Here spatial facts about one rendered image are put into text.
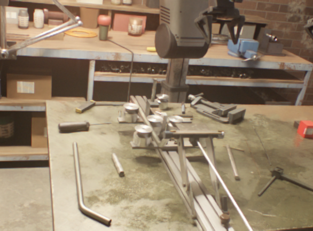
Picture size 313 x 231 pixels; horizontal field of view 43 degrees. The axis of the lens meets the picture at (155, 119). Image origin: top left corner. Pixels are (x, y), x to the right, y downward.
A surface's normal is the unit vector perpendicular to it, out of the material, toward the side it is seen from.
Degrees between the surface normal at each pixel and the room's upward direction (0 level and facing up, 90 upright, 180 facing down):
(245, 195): 0
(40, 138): 90
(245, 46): 90
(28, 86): 90
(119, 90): 90
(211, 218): 0
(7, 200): 0
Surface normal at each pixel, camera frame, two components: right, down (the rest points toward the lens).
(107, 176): 0.13, -0.91
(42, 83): 0.21, 0.43
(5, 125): 0.61, 0.39
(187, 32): 0.43, 0.41
